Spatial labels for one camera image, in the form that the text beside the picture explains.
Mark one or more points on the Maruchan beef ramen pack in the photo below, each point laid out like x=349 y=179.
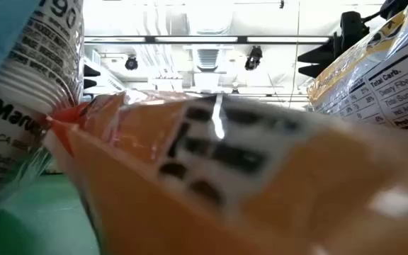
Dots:
x=30 y=71

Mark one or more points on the red Saucy Noodles pack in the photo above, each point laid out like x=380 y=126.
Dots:
x=136 y=198

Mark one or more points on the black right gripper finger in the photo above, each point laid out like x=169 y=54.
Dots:
x=317 y=70
x=321 y=53

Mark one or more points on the ceiling air vent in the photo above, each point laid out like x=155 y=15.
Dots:
x=207 y=58

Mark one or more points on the black ceiling-hung camera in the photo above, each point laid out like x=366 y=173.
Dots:
x=131 y=63
x=253 y=58

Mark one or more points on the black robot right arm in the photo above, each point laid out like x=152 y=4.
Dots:
x=395 y=7

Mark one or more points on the yellow Maruchan ramen pack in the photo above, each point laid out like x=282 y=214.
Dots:
x=384 y=81

